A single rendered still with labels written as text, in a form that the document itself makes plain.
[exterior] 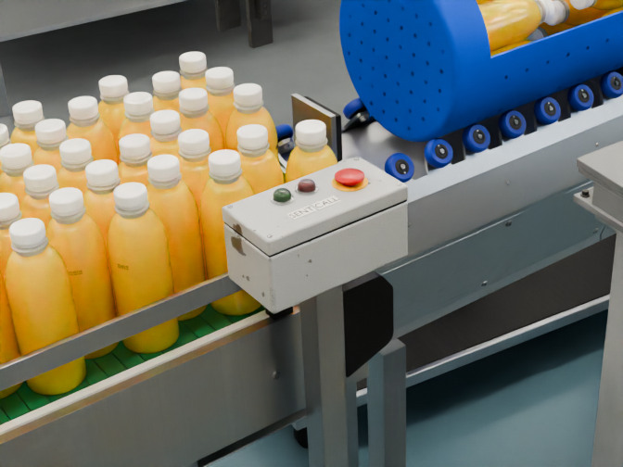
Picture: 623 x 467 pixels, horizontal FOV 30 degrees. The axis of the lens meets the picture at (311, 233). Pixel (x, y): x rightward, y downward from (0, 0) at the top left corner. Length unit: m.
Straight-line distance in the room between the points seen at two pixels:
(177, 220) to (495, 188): 0.59
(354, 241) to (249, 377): 0.27
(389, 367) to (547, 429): 0.88
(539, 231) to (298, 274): 0.74
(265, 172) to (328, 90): 2.81
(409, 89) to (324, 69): 2.71
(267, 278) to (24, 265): 0.27
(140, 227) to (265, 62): 3.20
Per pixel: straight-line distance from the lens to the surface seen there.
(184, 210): 1.44
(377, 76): 1.81
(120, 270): 1.40
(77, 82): 4.54
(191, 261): 1.47
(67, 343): 1.38
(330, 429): 1.54
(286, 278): 1.32
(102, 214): 1.44
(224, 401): 1.52
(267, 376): 1.54
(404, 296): 1.83
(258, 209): 1.34
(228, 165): 1.41
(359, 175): 1.38
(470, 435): 2.68
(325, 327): 1.44
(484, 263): 1.93
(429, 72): 1.70
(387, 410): 1.96
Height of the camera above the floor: 1.77
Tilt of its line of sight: 31 degrees down
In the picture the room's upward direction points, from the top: 3 degrees counter-clockwise
